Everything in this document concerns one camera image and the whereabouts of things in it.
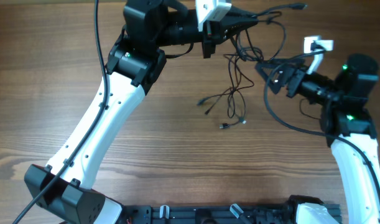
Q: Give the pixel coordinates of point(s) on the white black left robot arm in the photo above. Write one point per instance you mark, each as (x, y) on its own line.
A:
(64, 186)

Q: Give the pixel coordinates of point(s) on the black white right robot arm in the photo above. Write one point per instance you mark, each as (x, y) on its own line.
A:
(344, 121)

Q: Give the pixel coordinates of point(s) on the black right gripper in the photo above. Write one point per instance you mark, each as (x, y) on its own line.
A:
(294, 75)

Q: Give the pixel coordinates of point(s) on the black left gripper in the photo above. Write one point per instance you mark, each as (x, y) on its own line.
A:
(236, 22)

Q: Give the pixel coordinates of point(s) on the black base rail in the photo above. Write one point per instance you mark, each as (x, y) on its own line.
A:
(259, 213)

